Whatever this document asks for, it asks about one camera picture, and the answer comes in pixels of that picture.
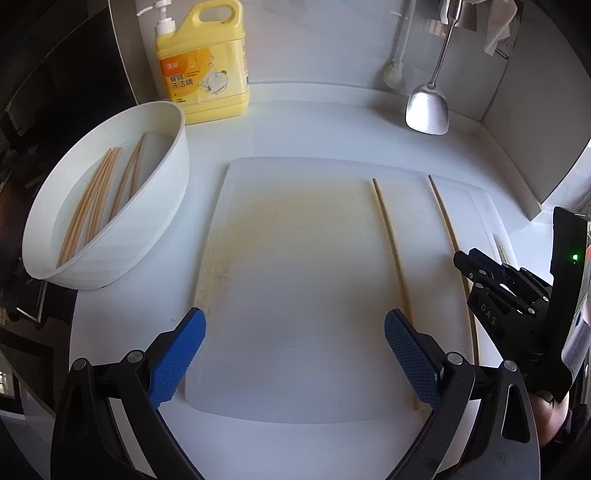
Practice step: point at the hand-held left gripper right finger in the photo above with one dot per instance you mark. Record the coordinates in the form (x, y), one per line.
(411, 360)

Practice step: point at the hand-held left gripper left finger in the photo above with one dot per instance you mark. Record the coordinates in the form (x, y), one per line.
(178, 355)

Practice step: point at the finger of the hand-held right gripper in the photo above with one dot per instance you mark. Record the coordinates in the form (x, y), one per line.
(508, 274)
(473, 270)

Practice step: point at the long wooden chopstick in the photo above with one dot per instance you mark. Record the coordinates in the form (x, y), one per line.
(392, 240)
(445, 217)
(498, 247)

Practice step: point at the white round bowl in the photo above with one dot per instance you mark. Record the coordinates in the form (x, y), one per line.
(152, 221)

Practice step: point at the bundle of wooden chopsticks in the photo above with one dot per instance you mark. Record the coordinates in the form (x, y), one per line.
(92, 207)

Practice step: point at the person's right hand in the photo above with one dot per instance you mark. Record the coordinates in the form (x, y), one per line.
(549, 420)

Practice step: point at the white plastic cutting board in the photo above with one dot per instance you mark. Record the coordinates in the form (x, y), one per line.
(300, 277)

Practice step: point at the metal spatula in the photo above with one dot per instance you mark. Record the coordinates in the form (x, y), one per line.
(427, 108)

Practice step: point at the white bottle brush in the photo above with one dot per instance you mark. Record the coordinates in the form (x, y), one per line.
(395, 74)

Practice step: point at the white cloth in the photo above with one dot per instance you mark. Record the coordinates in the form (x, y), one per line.
(501, 23)

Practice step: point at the yellow dish soap pump bottle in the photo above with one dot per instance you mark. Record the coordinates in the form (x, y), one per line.
(207, 78)

